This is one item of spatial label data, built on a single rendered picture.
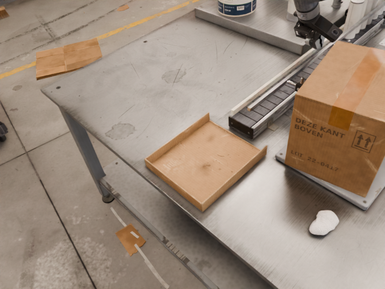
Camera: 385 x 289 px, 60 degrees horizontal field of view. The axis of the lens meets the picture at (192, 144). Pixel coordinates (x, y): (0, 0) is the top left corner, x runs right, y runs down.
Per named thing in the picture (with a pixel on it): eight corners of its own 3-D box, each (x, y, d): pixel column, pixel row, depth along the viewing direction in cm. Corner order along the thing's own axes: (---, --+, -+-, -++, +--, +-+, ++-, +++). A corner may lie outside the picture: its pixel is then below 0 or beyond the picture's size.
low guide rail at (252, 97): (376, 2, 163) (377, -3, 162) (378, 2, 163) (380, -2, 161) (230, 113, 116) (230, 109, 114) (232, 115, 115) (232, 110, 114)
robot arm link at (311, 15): (323, -3, 110) (309, 17, 110) (325, 6, 114) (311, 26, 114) (303, -8, 114) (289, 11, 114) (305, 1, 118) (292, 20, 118)
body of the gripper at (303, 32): (307, 22, 129) (302, 0, 118) (327, 28, 124) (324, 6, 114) (295, 38, 128) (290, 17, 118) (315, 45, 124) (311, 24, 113)
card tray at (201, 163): (209, 120, 124) (208, 112, 121) (266, 153, 110) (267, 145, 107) (146, 167, 111) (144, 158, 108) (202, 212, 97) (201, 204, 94)
